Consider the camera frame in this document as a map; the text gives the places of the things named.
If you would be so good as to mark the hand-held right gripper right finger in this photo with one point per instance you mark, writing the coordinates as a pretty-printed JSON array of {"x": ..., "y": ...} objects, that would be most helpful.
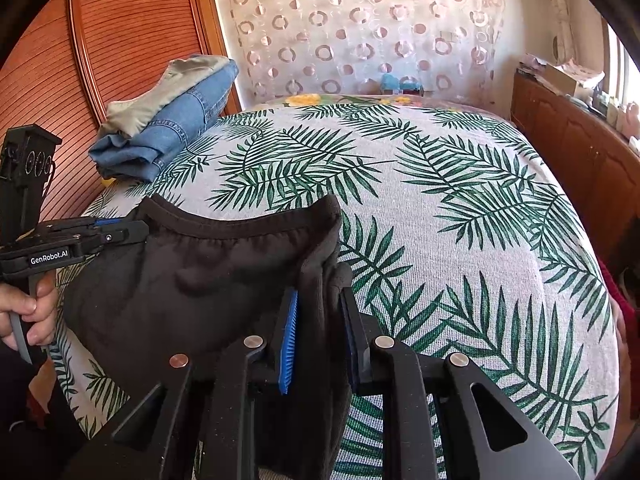
[{"x": 352, "y": 340}]

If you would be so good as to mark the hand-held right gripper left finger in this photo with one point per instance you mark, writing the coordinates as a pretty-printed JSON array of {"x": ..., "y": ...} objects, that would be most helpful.
[{"x": 289, "y": 345}]

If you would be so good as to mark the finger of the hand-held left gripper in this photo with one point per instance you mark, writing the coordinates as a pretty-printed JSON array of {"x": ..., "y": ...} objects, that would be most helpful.
[
  {"x": 127, "y": 232},
  {"x": 107, "y": 221}
]

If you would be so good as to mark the black pants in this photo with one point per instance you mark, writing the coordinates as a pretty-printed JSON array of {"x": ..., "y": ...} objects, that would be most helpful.
[{"x": 190, "y": 285}]

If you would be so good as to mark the person's left hand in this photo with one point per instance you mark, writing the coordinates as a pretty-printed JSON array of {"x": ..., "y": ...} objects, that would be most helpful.
[{"x": 37, "y": 312}]

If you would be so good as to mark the folded blue jeans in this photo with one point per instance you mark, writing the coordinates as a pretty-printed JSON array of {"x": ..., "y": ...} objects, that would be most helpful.
[{"x": 165, "y": 135}]

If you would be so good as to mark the folded grey-green garment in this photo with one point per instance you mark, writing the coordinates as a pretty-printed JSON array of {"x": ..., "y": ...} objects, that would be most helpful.
[{"x": 160, "y": 95}]

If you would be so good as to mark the palm leaf bed cover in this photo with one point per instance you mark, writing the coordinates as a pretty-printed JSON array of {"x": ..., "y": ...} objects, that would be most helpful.
[{"x": 425, "y": 210}]

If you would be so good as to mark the person's dark clothing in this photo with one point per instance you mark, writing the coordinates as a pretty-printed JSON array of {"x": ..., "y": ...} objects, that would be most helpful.
[{"x": 25, "y": 435}]

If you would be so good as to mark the small blue toy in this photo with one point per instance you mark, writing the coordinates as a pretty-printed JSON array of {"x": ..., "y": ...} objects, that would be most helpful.
[{"x": 395, "y": 84}]

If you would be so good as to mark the red cloth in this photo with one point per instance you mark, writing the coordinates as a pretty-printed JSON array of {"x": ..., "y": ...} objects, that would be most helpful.
[{"x": 617, "y": 285}]

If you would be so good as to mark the low wooden cabinet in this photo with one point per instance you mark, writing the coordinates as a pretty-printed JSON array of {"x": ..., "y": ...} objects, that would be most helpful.
[{"x": 575, "y": 150}]

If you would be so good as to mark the sheer curtain with circle pattern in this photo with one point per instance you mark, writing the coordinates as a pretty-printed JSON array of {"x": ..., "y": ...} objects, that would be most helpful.
[{"x": 360, "y": 25}]

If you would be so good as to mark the pile of household clutter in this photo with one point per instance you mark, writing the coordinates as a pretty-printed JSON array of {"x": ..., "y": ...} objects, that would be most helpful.
[{"x": 570, "y": 77}]

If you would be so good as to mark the window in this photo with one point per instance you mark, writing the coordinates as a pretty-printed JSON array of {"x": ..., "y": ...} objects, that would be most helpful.
[{"x": 622, "y": 70}]

